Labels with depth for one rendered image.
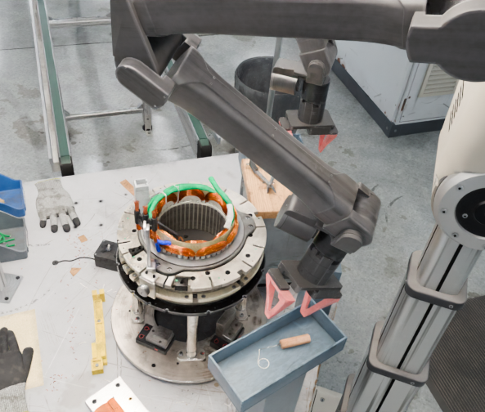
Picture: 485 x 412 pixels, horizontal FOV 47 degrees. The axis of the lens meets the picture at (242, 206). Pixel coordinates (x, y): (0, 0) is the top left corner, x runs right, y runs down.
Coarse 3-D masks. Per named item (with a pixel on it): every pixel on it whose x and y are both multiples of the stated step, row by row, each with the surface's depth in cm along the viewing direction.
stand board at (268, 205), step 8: (248, 160) 143; (248, 168) 141; (248, 176) 139; (256, 176) 139; (264, 176) 139; (248, 184) 136; (256, 184) 137; (280, 184) 137; (248, 192) 135; (256, 192) 134; (264, 192) 135; (272, 192) 135; (280, 192) 135; (288, 192) 135; (248, 200) 135; (256, 200) 132; (264, 200) 133; (272, 200) 133; (280, 200) 133; (256, 208) 130; (264, 208) 130; (272, 208) 131; (280, 208) 131; (256, 216) 130; (264, 216) 131; (272, 216) 131
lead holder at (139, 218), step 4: (136, 212) 104; (140, 212) 104; (144, 212) 104; (136, 216) 104; (140, 216) 104; (144, 216) 103; (148, 216) 104; (156, 216) 103; (136, 220) 105; (140, 220) 105; (144, 220) 104; (148, 220) 104; (152, 220) 103; (156, 220) 103; (140, 224) 104; (152, 224) 103; (156, 224) 104; (152, 228) 104; (156, 228) 104
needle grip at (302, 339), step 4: (296, 336) 109; (300, 336) 108; (304, 336) 108; (308, 336) 108; (280, 340) 108; (284, 340) 107; (288, 340) 107; (292, 340) 107; (296, 340) 108; (300, 340) 108; (304, 340) 108; (308, 340) 108; (284, 344) 107; (288, 344) 107; (292, 344) 107; (296, 344) 108; (300, 344) 108
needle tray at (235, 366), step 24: (288, 312) 109; (264, 336) 109; (288, 336) 110; (312, 336) 110; (336, 336) 109; (216, 360) 103; (240, 360) 105; (264, 360) 105; (288, 360) 106; (312, 360) 103; (240, 384) 101; (264, 384) 102; (288, 384) 107; (240, 408) 96; (264, 408) 108; (288, 408) 116
